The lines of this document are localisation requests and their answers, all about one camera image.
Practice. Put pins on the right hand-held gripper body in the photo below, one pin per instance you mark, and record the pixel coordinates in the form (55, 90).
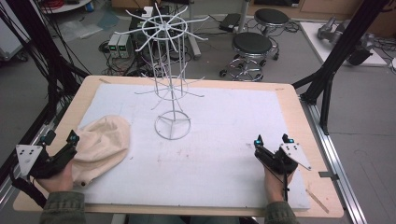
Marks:
(285, 157)

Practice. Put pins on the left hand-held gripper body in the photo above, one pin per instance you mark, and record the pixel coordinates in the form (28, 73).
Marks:
(37, 165)

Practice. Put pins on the beige cloth hat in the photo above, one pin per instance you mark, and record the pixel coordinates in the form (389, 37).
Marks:
(102, 146)

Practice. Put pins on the person's left hand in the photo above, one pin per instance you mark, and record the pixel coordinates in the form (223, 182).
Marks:
(59, 180)

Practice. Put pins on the person's right hand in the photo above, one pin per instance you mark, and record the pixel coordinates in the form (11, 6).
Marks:
(275, 185)

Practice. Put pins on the grey tape piece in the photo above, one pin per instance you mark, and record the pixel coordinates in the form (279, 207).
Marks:
(328, 175)

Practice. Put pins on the white foam mat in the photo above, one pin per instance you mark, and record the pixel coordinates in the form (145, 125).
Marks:
(211, 149)

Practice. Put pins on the thin wooden stick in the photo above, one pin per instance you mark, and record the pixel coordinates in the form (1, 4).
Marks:
(317, 201)

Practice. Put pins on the black round stool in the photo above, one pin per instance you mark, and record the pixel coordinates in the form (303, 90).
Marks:
(252, 45)
(271, 17)

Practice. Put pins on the white platform board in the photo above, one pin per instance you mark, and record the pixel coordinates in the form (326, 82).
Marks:
(314, 43)

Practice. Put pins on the grey power supply box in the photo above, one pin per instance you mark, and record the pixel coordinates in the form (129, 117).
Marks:
(125, 45)
(113, 45)

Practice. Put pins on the grey equipment case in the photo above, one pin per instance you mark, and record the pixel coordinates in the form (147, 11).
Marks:
(9, 40)

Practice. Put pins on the black flat box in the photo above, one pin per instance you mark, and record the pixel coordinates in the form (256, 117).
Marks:
(229, 21)

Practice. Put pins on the white round table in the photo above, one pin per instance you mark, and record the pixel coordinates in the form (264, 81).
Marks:
(67, 5)

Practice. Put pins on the aluminium rail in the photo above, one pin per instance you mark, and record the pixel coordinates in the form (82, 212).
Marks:
(333, 168)

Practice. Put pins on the black metal frame stand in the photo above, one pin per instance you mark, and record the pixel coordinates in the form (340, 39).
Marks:
(336, 59)
(40, 56)

